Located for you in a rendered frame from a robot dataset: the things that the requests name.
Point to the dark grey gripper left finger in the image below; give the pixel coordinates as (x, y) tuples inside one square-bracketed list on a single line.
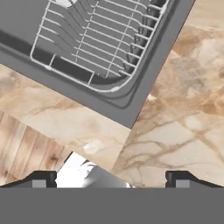
[(43, 178)]

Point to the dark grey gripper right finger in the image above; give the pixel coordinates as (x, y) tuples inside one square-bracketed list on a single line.
[(179, 178)]

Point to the shiny silver appliance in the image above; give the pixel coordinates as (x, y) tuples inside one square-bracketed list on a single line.
[(87, 175)]

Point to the grey sink basin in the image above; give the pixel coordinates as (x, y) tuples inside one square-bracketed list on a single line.
[(26, 17)]

